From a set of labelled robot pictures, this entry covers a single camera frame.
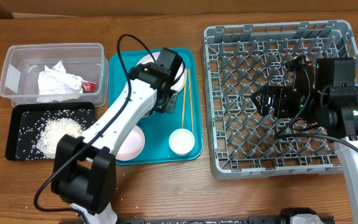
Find white paper cup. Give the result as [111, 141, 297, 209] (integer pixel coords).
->
[168, 129, 195, 156]

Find large white plate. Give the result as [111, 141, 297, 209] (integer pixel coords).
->
[137, 55, 187, 92]

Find pink small bowl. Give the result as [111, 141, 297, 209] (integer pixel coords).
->
[116, 126, 145, 161]

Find red sauce packet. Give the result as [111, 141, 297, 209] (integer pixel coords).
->
[81, 82, 96, 92]

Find white napkin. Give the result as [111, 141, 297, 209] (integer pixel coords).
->
[37, 60, 84, 103]

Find pile of rice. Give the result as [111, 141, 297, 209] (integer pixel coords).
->
[16, 110, 94, 159]

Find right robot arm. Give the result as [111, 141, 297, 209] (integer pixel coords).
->
[251, 56, 358, 223]

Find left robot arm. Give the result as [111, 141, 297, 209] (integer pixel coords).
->
[51, 48, 185, 223]

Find grey dishwasher rack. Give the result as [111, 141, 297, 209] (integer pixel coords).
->
[203, 20, 358, 180]

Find clear plastic waste bin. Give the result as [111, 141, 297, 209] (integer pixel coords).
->
[0, 43, 109, 106]

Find wooden chopstick left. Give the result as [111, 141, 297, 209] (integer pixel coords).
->
[181, 72, 187, 129]

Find wooden chopstick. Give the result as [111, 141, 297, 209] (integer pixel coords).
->
[181, 72, 187, 129]
[187, 69, 194, 134]

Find teal serving tray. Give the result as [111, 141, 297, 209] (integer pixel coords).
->
[117, 48, 203, 166]

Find wooden chopstick right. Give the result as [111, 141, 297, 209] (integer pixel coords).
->
[187, 69, 194, 134]

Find black rectangular tray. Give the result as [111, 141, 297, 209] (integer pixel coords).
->
[5, 102, 96, 161]

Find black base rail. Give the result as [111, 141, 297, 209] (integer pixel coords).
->
[59, 207, 335, 224]

